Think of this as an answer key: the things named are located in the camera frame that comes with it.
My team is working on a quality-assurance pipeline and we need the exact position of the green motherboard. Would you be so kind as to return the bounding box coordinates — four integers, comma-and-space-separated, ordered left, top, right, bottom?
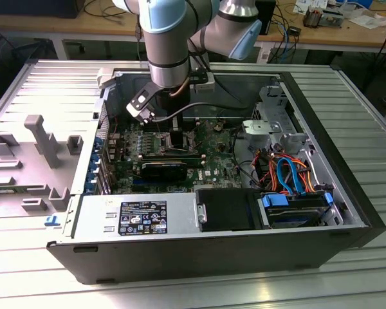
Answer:
111, 116, 245, 194

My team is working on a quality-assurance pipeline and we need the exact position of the pale grey case latch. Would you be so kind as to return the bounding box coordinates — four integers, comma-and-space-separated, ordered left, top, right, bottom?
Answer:
96, 68, 117, 90

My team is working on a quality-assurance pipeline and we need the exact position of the black desktop device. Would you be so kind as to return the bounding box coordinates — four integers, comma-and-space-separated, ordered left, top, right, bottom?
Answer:
255, 0, 277, 35

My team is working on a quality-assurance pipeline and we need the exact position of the silver power supply with label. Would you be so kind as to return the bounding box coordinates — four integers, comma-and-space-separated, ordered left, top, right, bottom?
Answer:
62, 192, 201, 239

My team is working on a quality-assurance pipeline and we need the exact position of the black and grey PC case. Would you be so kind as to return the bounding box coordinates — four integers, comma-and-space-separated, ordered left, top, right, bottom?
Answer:
46, 66, 386, 286

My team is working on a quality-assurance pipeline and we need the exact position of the small copper coil device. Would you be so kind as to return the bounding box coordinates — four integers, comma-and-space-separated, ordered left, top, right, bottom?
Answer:
303, 8, 324, 28

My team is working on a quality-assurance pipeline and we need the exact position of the hard disk in blue carrier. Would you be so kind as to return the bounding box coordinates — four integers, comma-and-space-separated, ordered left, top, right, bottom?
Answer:
257, 190, 335, 230

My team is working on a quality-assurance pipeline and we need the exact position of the wooden desk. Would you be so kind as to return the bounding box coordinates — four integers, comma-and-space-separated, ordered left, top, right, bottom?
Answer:
0, 0, 386, 54

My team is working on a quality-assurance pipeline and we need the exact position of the white printed paper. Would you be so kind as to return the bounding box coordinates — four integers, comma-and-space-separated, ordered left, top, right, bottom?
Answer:
294, 0, 329, 14

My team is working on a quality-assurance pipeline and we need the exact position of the grey parts rack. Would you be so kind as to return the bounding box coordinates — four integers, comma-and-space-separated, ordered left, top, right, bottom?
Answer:
0, 114, 84, 221

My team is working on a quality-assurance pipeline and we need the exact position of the black monitor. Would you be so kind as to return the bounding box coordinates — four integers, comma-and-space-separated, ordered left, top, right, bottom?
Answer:
0, 0, 84, 19

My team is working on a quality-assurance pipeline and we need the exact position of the blue T-shaped part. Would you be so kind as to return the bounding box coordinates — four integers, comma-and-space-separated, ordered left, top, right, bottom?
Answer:
44, 214, 63, 227

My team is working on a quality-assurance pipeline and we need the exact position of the copper coloured gripper cable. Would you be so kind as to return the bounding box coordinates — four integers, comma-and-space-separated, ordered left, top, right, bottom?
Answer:
169, 76, 190, 98

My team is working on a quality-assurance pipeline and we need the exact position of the black camera cable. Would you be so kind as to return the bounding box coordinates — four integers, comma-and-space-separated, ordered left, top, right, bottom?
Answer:
149, 73, 248, 123

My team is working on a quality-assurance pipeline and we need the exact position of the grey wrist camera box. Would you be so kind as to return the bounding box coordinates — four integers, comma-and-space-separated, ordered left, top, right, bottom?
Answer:
189, 72, 217, 95

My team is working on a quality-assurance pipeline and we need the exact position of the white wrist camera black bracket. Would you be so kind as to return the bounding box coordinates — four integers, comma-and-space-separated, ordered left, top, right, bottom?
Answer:
125, 82, 158, 126

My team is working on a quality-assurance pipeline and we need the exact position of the black power wire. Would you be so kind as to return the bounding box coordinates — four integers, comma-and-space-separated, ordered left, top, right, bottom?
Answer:
232, 126, 255, 189

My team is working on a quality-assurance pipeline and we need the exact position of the orange power wire bundle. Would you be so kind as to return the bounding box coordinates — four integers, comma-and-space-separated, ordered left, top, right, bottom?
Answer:
255, 153, 315, 194

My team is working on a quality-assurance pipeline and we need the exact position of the blue flat data wire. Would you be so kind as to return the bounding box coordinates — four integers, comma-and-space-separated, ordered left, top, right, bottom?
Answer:
288, 156, 309, 196
275, 157, 293, 194

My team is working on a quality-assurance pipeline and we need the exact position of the blue network cable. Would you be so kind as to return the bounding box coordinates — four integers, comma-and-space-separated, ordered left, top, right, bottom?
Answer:
280, 12, 293, 59

